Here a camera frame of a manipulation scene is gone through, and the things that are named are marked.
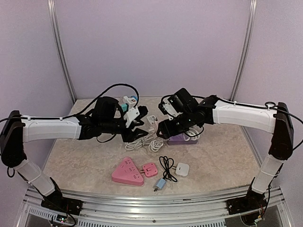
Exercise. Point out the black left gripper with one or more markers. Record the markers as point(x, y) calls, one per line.
point(132, 135)

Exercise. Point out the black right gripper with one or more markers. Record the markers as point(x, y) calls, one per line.
point(167, 131)

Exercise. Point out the pink square plug adapter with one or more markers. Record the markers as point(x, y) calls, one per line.
point(149, 170)

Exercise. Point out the white plug adapter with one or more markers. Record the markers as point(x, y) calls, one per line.
point(181, 169)

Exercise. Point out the pink triangular power strip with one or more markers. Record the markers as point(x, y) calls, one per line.
point(126, 172)

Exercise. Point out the light blue plug adapter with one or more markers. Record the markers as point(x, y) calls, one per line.
point(159, 185)

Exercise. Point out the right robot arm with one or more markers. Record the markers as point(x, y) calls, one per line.
point(271, 118)

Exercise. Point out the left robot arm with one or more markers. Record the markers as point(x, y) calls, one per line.
point(19, 129)

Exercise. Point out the teal plug adapter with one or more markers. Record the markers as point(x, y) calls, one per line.
point(125, 107)

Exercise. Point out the white cube socket adapter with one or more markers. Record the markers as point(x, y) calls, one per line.
point(131, 101)

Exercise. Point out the white charger plug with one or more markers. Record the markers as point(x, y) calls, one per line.
point(124, 98)

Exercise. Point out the purple power strip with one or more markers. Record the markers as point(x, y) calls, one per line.
point(181, 140)

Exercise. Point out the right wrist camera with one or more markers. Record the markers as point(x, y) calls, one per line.
point(166, 107)

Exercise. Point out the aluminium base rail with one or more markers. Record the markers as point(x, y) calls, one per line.
point(188, 210)

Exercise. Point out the aluminium frame post right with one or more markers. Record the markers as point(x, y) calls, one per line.
point(245, 49)

